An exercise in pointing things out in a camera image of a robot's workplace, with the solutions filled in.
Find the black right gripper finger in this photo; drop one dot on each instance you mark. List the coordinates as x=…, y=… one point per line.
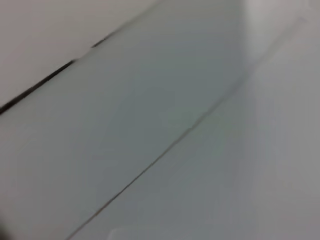
x=3, y=233

